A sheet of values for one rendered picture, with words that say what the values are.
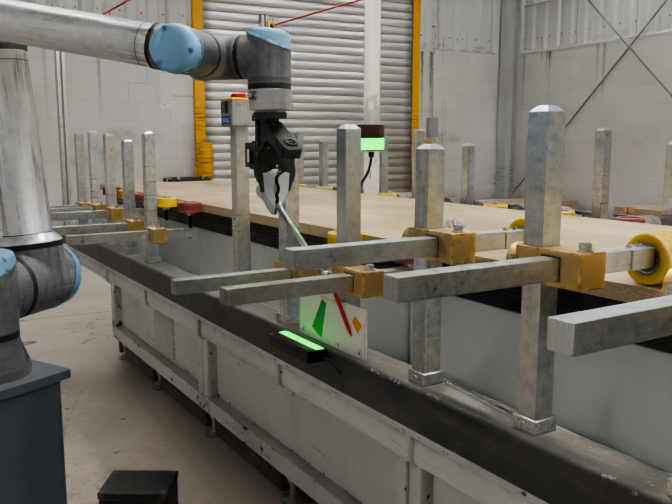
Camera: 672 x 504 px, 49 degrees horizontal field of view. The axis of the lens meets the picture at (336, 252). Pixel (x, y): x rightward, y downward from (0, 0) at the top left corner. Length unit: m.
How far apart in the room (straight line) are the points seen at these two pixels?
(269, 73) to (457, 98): 9.88
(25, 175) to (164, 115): 7.51
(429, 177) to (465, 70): 10.26
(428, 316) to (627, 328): 0.59
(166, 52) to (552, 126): 0.75
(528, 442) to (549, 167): 0.38
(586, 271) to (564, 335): 0.34
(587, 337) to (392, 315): 1.07
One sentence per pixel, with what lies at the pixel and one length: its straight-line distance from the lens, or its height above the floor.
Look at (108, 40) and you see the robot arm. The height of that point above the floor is 1.31.
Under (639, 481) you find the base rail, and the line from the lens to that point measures 1.02.
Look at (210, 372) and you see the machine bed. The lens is 2.81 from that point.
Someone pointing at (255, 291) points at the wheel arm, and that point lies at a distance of 1.31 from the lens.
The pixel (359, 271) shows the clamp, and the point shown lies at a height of 0.87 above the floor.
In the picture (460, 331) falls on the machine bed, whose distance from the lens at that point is 1.53.
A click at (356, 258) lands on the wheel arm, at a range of 1.10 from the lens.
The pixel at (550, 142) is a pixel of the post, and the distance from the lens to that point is 1.04.
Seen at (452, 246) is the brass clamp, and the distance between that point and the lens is 1.17.
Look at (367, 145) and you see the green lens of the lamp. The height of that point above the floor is 1.11.
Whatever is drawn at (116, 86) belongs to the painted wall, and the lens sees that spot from 9.21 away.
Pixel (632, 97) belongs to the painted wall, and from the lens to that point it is 10.31.
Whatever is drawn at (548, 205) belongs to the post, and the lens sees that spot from 1.05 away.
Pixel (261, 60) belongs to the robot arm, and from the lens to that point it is 1.53.
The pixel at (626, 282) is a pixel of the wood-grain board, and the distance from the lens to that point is 1.21.
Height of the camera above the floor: 1.11
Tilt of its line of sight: 9 degrees down
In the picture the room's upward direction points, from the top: straight up
